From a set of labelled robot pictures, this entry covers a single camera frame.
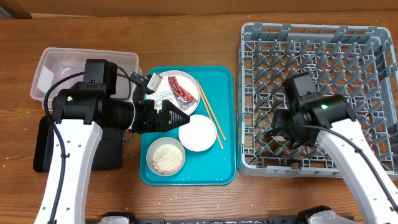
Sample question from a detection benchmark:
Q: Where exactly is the red snack wrapper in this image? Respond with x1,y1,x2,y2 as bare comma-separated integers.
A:
168,76,198,111

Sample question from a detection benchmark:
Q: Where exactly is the white paper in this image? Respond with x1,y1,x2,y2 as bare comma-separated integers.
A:
147,90,174,104

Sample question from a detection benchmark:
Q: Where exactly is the grey bowl with rice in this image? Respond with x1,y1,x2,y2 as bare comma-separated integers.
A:
146,137,185,177

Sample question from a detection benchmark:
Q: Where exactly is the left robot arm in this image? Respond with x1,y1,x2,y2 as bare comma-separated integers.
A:
35,59,190,223

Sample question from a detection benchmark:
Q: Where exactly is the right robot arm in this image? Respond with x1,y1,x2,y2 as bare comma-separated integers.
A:
264,73,397,223

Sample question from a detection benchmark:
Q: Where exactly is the medium white plate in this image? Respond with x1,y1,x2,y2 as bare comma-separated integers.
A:
178,114,217,152

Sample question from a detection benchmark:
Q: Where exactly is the wooden chopstick left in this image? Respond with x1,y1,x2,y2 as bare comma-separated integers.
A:
196,79,224,150

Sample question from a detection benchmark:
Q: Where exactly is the wooden chopstick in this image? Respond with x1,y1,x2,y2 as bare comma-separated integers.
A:
197,80,226,141
196,79,224,150

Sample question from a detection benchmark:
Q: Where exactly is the wooden chopstick right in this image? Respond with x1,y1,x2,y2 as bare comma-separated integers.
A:
197,80,226,141

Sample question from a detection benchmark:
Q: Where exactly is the teal serving tray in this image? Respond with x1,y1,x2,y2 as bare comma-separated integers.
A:
139,66,236,185

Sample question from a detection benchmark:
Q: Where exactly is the black tray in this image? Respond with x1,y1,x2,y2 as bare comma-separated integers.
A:
33,116,124,173

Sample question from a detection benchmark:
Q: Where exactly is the grey dish rack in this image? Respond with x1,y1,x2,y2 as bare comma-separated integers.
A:
237,22,397,180

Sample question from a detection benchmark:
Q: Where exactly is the clear plastic bin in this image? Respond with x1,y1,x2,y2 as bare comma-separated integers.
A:
30,47,142,103

